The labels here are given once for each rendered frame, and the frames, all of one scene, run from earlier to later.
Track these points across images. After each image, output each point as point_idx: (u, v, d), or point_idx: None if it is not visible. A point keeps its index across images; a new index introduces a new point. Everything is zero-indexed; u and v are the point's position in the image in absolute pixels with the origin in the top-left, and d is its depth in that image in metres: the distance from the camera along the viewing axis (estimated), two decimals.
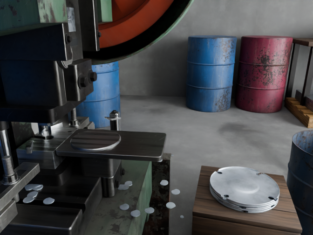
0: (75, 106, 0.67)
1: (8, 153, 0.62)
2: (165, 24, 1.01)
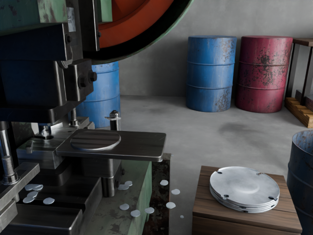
0: (75, 106, 0.67)
1: (8, 153, 0.62)
2: (165, 24, 1.01)
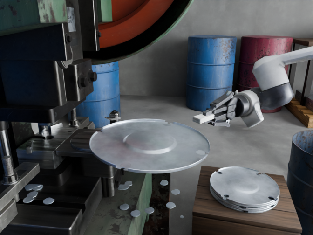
0: (75, 106, 0.67)
1: (8, 153, 0.62)
2: (165, 24, 1.01)
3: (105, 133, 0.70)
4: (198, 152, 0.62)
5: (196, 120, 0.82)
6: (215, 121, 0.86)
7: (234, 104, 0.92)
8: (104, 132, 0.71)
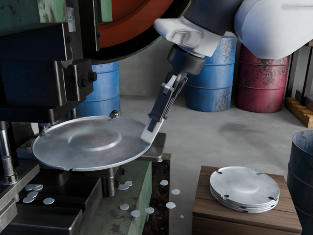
0: (75, 106, 0.67)
1: (8, 153, 0.62)
2: None
3: (48, 136, 0.69)
4: (142, 142, 0.66)
5: (145, 140, 0.65)
6: (148, 114, 0.61)
7: None
8: (46, 135, 0.70)
